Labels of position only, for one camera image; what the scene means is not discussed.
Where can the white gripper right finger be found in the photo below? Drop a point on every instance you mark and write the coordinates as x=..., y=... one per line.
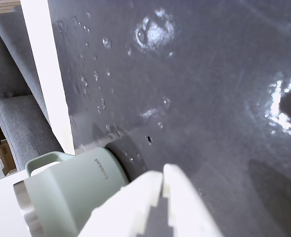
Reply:
x=185, y=212

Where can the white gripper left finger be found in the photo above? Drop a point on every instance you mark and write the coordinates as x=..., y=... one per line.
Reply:
x=125, y=209

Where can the pale green steel-rimmed mug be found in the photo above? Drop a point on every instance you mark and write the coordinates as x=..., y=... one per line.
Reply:
x=69, y=195

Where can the grey fabric chair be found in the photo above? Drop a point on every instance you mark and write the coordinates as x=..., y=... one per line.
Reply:
x=24, y=128
x=14, y=44

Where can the brown cardboard box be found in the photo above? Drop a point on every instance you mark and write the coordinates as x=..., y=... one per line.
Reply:
x=5, y=158

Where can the black glossy table mat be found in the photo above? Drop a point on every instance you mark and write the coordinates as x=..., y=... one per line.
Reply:
x=209, y=74

